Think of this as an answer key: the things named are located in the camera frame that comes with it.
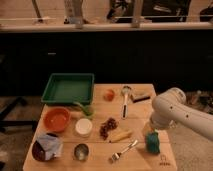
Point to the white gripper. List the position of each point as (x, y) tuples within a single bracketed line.
[(156, 123)]

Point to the green sponge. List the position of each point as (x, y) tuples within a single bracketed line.
[(152, 143)]

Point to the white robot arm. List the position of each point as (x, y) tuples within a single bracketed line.
[(170, 106)]

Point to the white paper cup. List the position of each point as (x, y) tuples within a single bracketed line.
[(83, 127)]

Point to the small metal cup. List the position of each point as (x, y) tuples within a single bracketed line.
[(81, 152)]

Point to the yellow corn cob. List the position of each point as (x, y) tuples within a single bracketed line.
[(120, 136)]

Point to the dark red grape bunch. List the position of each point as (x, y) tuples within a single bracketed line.
[(107, 126)]

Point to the metal fork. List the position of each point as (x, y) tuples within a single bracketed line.
[(116, 156)]

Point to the orange toy fruit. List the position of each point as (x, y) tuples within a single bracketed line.
[(109, 95)]

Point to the green toy vegetable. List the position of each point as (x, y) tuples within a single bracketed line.
[(87, 111)]

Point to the orange bowl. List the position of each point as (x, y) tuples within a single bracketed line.
[(57, 119)]

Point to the green plastic tray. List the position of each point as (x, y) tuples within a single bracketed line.
[(66, 88)]

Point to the crumpled blue cloth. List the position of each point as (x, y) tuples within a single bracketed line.
[(51, 144)]

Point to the dark red bowl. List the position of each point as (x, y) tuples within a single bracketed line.
[(37, 152)]

